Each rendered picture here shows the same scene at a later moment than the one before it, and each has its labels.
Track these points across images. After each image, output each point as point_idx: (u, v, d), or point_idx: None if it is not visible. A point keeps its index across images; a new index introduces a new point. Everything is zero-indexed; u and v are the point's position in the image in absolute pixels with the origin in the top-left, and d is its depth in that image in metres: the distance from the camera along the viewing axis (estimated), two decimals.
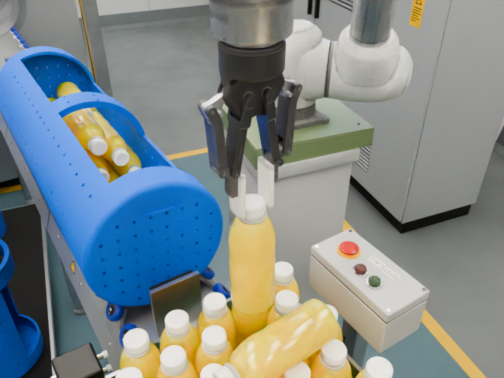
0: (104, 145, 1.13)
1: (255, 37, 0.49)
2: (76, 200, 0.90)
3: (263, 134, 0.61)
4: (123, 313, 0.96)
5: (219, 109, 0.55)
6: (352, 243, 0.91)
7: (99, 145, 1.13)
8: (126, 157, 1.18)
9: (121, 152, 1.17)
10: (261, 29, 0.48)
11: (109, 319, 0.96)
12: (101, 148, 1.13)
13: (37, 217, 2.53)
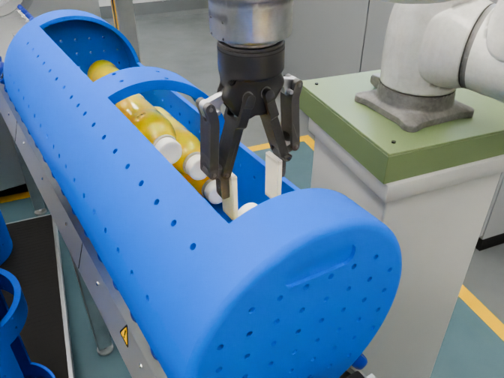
0: (178, 149, 0.72)
1: (254, 37, 0.49)
2: (163, 252, 0.48)
3: (268, 131, 0.62)
4: None
5: (217, 108, 0.55)
6: None
7: (171, 149, 0.72)
8: None
9: None
10: (260, 29, 0.48)
11: None
12: (173, 154, 0.72)
13: (49, 232, 2.11)
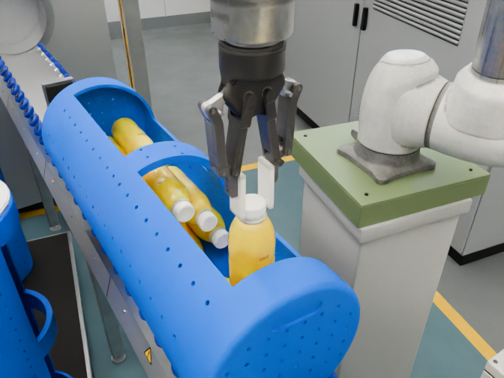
0: (191, 210, 0.92)
1: (256, 37, 0.49)
2: (185, 304, 0.68)
3: (263, 134, 0.61)
4: None
5: (219, 109, 0.55)
6: None
7: (186, 211, 0.91)
8: (214, 220, 0.97)
9: (209, 215, 0.96)
10: (262, 28, 0.49)
11: None
12: (187, 214, 0.92)
13: (65, 249, 2.31)
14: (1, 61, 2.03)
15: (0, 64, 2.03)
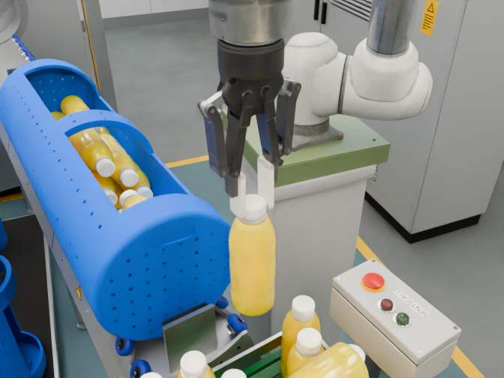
0: (112, 166, 1.08)
1: (254, 35, 0.49)
2: (85, 230, 0.85)
3: (262, 133, 0.62)
4: (133, 347, 0.91)
5: (218, 108, 0.55)
6: (377, 275, 0.86)
7: (107, 166, 1.08)
8: (134, 177, 1.13)
9: (130, 172, 1.12)
10: (259, 27, 0.49)
11: (119, 354, 0.91)
12: (109, 169, 1.08)
13: (39, 227, 2.48)
14: None
15: None
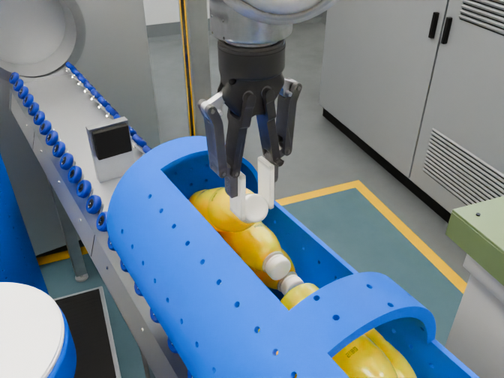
0: None
1: (254, 36, 0.49)
2: None
3: (263, 134, 0.61)
4: None
5: (219, 109, 0.55)
6: None
7: None
8: None
9: None
10: (260, 28, 0.49)
11: None
12: None
13: (99, 311, 1.91)
14: (25, 88, 1.63)
15: (22, 92, 1.62)
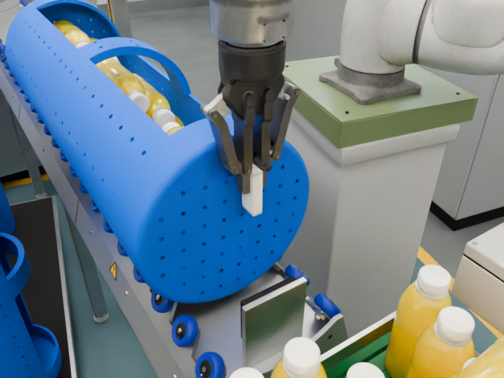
0: (146, 102, 0.90)
1: None
2: (123, 160, 0.66)
3: (247, 140, 0.60)
4: (197, 327, 0.69)
5: (279, 91, 0.60)
6: None
7: (140, 101, 0.90)
8: (171, 118, 0.95)
9: (166, 112, 0.94)
10: None
11: (184, 343, 0.68)
12: (142, 105, 0.90)
13: (49, 212, 2.26)
14: None
15: None
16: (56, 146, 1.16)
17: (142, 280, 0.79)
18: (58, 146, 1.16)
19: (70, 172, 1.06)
